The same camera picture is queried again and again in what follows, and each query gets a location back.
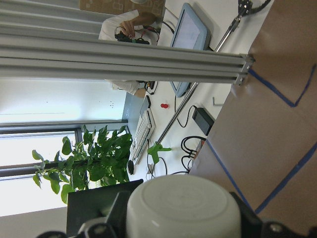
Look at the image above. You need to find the aluminium frame post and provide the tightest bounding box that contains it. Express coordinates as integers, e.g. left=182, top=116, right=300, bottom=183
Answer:
left=0, top=0, right=253, bottom=83

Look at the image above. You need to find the allen key on desk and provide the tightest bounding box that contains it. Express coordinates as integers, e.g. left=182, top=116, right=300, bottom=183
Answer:
left=212, top=97, right=223, bottom=107

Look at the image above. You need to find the red small object on desk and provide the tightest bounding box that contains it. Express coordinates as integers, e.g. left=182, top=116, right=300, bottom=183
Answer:
left=160, top=104, right=169, bottom=109

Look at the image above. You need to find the green potted plant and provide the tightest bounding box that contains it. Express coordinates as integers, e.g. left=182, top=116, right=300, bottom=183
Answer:
left=32, top=126, right=132, bottom=204

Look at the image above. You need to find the left teach pendant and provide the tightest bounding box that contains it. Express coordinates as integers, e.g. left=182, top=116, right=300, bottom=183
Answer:
left=169, top=2, right=211, bottom=97

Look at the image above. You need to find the black power adapter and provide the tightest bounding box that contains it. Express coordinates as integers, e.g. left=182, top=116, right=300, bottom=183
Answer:
left=192, top=108, right=214, bottom=135

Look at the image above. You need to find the man with glasses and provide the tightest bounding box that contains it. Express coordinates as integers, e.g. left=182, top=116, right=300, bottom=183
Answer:
left=99, top=10, right=159, bottom=99

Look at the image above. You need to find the black computer mouse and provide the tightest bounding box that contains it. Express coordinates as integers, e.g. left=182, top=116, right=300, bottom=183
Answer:
left=127, top=160, right=134, bottom=175

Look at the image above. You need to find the reacher grabber tool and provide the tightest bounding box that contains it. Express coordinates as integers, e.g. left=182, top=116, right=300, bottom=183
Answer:
left=147, top=0, right=273, bottom=165

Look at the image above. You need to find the cardboard box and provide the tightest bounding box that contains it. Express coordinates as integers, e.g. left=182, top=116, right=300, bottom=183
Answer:
left=79, top=0, right=165, bottom=15

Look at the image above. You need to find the white keyboard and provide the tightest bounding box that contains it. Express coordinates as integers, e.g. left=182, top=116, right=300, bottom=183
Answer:
left=130, top=108, right=156, bottom=164

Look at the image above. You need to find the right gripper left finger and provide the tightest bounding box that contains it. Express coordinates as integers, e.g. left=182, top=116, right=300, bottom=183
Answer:
left=76, top=191, right=131, bottom=238

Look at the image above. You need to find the white plastic cup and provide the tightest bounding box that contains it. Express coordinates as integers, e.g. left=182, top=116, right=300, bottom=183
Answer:
left=126, top=175, right=242, bottom=238

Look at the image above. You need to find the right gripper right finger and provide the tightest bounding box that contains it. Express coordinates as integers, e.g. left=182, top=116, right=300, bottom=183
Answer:
left=230, top=192, right=263, bottom=238

